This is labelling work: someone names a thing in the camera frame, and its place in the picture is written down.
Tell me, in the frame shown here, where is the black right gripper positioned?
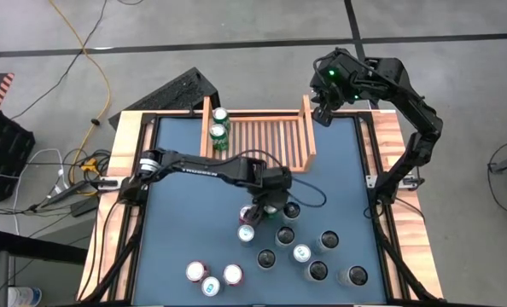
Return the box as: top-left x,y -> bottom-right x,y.
314,83 -> 347,125

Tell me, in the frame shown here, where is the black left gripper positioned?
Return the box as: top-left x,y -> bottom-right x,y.
249,189 -> 291,226

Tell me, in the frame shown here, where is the red Coca-Cola can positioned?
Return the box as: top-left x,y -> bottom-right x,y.
184,261 -> 210,284
223,264 -> 244,287
238,204 -> 257,227

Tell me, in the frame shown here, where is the green Sprite can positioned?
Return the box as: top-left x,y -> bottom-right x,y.
263,204 -> 283,221
212,106 -> 232,131
208,123 -> 230,153

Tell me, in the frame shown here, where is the slatted wooden shelf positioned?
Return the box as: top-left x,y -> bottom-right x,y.
198,94 -> 318,174

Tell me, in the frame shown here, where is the white black-lidded Celsius can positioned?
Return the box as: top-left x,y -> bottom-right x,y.
338,265 -> 370,287
304,260 -> 329,283
316,229 -> 341,253
282,201 -> 302,225

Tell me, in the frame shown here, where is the silver blue Red Bull can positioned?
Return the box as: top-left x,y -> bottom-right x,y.
201,275 -> 222,298
292,243 -> 312,264
236,223 -> 256,246

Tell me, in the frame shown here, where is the Celsius Arctic Vibe can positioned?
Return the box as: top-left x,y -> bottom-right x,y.
274,226 -> 296,249

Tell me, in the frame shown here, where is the Celsius Tropical Vibe can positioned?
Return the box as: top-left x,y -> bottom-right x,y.
256,248 -> 277,271

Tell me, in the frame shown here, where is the black floor strip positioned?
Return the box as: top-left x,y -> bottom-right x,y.
0,229 -> 88,265

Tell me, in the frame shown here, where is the white blue plastic bottle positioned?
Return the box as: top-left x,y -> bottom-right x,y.
8,286 -> 44,307

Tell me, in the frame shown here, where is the black crate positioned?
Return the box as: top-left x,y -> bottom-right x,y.
0,109 -> 37,201

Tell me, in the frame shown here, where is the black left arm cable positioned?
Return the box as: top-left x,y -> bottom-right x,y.
231,148 -> 328,209

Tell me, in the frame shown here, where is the yellow cable connector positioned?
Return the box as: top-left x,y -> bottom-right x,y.
80,157 -> 99,174

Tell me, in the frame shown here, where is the yellow floor cable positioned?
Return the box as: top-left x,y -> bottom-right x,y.
48,0 -> 112,176

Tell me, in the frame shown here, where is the white cable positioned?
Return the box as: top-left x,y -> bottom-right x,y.
12,148 -> 65,214

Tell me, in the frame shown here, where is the black floor cable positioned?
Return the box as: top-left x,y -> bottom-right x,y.
9,0 -> 109,120

